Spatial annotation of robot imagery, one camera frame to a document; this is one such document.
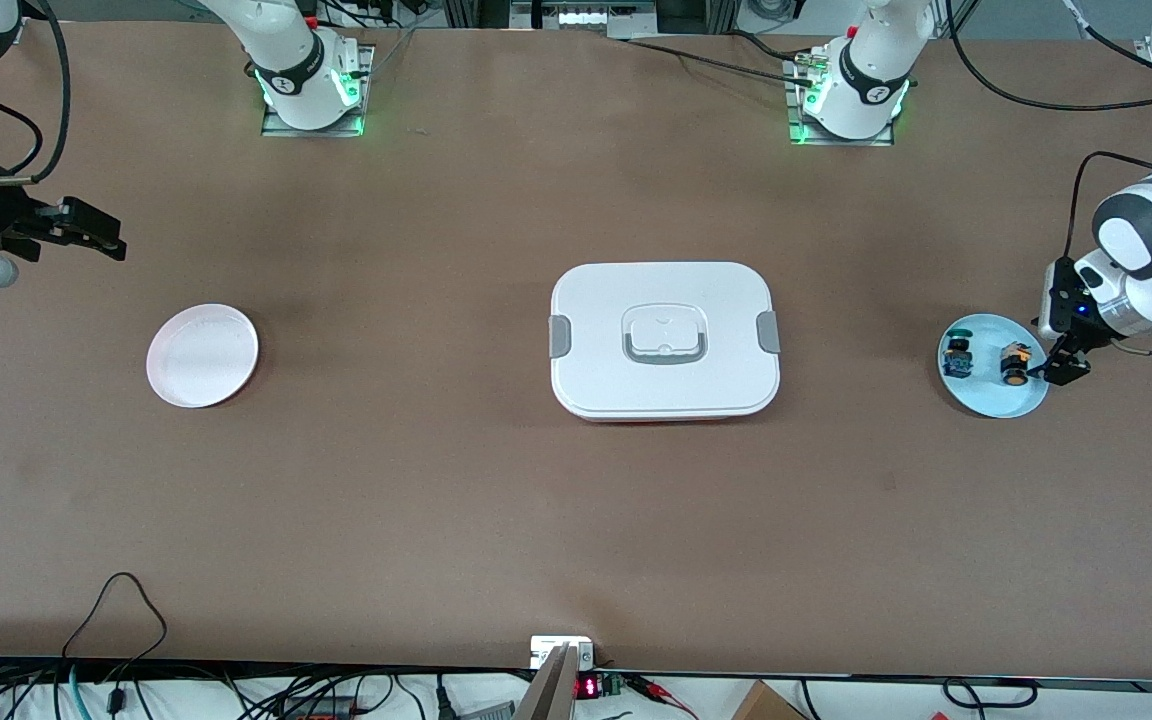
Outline orange push button switch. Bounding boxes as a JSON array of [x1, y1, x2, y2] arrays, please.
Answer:
[[998, 341, 1034, 388]]

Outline light blue round plate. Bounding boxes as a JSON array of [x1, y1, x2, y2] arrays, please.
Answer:
[[937, 313, 1051, 419]]

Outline pink round plate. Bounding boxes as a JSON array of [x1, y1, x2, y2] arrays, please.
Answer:
[[146, 303, 260, 409]]

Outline white lunch box grey clips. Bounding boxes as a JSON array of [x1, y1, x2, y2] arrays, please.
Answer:
[[548, 261, 782, 423]]

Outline brown cardboard box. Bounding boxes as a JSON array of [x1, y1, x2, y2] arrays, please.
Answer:
[[731, 680, 807, 720]]

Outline silver equipment box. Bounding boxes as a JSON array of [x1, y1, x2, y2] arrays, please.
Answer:
[[511, 0, 659, 39]]

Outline green push button switch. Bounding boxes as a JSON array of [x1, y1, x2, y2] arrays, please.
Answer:
[[941, 328, 977, 379]]

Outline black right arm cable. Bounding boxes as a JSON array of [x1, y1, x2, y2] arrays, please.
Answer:
[[0, 0, 70, 186]]

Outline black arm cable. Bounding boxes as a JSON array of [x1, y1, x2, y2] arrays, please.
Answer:
[[0, 0, 70, 186], [944, 0, 1152, 261]]

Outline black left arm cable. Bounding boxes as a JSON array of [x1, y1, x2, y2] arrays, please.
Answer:
[[944, 0, 1152, 261]]

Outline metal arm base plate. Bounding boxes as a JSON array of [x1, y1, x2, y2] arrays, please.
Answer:
[[786, 55, 895, 148], [261, 45, 375, 138]]

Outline black looped cable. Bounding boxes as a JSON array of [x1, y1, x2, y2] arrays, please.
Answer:
[[61, 572, 169, 681]]

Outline black base power cable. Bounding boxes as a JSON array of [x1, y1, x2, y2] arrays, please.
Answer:
[[624, 30, 822, 89]]

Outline red black clip wires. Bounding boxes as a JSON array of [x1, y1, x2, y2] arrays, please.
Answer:
[[626, 675, 699, 720]]

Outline silver camera mount bracket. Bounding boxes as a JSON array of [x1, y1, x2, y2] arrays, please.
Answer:
[[514, 635, 597, 720]]

